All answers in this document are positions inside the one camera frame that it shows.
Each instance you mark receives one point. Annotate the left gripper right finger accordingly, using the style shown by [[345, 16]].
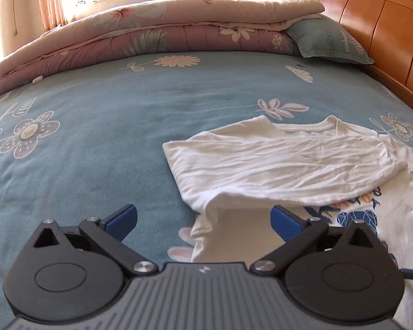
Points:
[[299, 235]]

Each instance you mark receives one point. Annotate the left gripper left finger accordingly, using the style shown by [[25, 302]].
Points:
[[106, 236]]

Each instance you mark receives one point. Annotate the white printed sweatshirt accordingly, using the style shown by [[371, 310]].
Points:
[[234, 175]]

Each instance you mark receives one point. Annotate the blue patterned bed sheet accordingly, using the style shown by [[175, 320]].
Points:
[[88, 141]]

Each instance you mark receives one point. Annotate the green flower pillow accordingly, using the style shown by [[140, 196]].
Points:
[[327, 39]]

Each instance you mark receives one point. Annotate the wooden headboard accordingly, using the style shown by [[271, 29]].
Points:
[[385, 29]]

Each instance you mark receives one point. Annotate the pink floral folded quilt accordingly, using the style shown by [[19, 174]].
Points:
[[159, 26]]

